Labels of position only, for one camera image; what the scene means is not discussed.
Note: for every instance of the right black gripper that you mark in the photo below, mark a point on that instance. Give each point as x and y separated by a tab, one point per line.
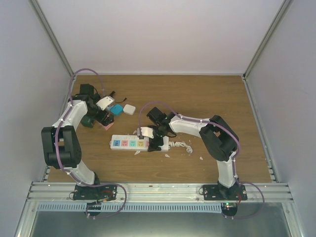
153	147

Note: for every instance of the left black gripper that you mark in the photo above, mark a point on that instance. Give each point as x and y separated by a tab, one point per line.
106	121

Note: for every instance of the dark green square adapter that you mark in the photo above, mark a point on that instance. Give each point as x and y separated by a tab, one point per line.
88	121

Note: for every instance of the large pink adapter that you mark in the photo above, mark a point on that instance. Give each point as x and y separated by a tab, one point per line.
107	127

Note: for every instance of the cyan square adapter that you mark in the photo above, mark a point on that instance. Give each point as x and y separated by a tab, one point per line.
117	109

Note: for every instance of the black plug with cable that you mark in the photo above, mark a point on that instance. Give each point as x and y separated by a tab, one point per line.
117	99

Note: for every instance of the white grey plug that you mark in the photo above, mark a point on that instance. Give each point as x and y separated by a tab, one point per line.
129	109

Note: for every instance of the white power strip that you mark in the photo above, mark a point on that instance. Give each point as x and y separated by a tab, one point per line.
128	143

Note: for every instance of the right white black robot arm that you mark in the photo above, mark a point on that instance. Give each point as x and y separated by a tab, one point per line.
220	141

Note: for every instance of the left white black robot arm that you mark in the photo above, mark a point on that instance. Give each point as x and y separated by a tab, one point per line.
60	143

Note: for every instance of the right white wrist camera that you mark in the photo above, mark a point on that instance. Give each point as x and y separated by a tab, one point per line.
143	132

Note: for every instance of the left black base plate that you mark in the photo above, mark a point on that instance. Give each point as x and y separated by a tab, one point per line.
102	193

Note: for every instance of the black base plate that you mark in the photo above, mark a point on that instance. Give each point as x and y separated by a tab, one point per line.
102	193
220	192

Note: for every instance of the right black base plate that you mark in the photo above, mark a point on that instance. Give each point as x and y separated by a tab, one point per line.
220	192

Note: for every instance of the grey slotted cable duct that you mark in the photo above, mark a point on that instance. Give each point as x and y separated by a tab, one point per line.
133	207

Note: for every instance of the aluminium front rail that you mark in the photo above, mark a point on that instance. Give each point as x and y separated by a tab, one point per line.
160	192

